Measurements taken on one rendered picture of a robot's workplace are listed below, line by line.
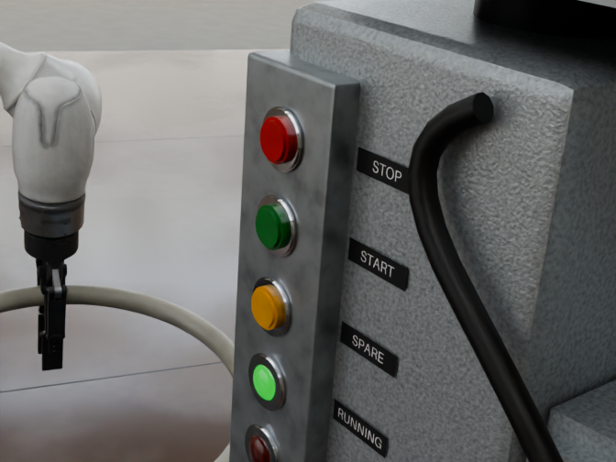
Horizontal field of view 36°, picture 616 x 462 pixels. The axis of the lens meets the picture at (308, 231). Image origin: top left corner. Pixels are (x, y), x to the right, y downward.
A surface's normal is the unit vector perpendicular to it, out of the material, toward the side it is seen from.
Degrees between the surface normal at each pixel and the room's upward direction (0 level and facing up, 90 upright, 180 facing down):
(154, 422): 0
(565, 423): 90
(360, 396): 90
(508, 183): 90
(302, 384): 90
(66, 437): 0
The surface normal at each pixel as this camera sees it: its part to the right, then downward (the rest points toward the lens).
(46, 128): 0.14, 0.36
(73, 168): 0.65, 0.47
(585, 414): 0.03, -0.95
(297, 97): -0.79, 0.18
